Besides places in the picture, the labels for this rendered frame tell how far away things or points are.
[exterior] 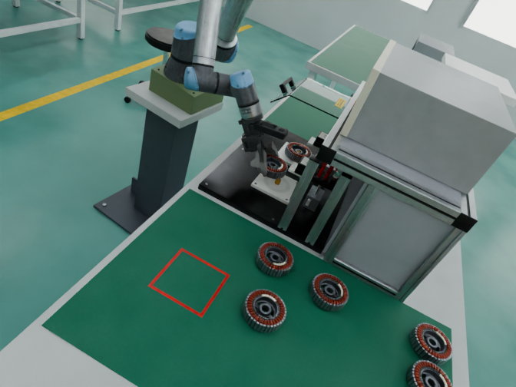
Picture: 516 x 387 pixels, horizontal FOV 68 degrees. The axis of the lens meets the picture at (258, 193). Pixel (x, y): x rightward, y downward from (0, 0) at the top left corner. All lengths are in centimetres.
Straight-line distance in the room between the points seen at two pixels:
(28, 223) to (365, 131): 169
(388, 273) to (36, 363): 94
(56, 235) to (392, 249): 160
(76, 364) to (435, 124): 102
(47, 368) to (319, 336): 63
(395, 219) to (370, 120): 29
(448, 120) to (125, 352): 95
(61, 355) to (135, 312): 17
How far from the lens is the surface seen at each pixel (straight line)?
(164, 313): 99
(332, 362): 106
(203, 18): 137
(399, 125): 112
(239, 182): 137
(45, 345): 96
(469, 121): 111
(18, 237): 216
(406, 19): 592
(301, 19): 617
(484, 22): 595
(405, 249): 119
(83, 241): 211
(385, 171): 108
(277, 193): 137
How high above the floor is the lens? 159
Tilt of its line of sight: 37 degrees down
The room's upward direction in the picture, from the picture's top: 21 degrees clockwise
